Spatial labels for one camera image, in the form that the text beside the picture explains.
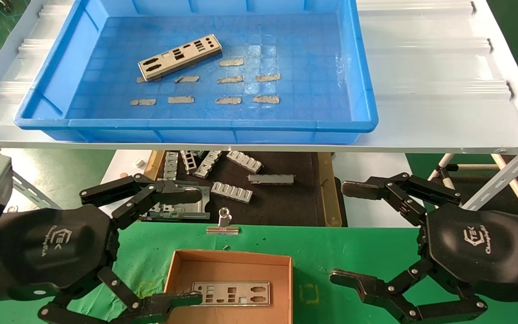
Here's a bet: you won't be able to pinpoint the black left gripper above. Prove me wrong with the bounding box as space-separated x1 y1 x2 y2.
0 173 204 324

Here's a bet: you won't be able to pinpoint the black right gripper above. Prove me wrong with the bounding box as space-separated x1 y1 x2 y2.
330 173 518 324

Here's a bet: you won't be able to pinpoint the silver slotted shield plate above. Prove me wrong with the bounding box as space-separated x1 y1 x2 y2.
192 281 271 306

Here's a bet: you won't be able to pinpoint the brown cardboard box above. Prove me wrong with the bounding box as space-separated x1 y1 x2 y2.
156 249 294 324

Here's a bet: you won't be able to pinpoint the wooden framed black tray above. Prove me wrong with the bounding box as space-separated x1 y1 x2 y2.
126 151 343 228

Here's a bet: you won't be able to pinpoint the blue plastic tray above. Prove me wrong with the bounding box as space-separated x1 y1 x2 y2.
14 0 379 144

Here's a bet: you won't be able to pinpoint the large grey metal plate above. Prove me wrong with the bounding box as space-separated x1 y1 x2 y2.
140 180 211 222

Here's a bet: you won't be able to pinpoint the silver binder clip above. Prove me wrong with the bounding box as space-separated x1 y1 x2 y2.
206 207 240 235

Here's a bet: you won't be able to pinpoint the grey slotted metal part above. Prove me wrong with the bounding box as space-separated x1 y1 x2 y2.
210 181 254 203
164 152 179 180
226 151 264 174
195 150 223 179
180 150 198 175

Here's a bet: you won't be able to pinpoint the white pipe rack black joints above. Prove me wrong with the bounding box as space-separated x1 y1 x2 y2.
419 153 505 212

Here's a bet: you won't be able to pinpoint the green cloth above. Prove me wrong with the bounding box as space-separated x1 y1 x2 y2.
0 218 518 324

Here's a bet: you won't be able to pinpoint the perforated steel angle brace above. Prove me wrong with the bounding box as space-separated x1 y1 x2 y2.
12 173 61 211
461 135 518 216

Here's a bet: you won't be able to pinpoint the grey flat metal bar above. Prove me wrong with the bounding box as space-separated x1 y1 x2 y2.
248 174 295 185

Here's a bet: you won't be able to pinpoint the white corrugated shelf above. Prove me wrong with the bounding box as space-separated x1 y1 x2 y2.
0 0 518 156

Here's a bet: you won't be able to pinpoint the silver round-holed shield plate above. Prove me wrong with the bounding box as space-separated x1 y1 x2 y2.
138 34 223 82

